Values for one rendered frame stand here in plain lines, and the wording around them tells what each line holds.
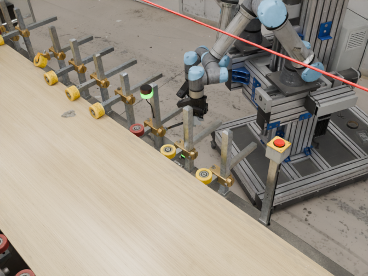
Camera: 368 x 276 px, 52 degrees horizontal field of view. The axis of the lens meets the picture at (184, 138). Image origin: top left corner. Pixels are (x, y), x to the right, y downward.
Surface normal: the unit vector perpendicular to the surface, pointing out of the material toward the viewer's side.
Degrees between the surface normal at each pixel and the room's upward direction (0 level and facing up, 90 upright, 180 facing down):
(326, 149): 0
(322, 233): 0
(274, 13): 84
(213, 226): 0
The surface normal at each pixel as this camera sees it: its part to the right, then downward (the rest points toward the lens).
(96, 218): -0.03, -0.74
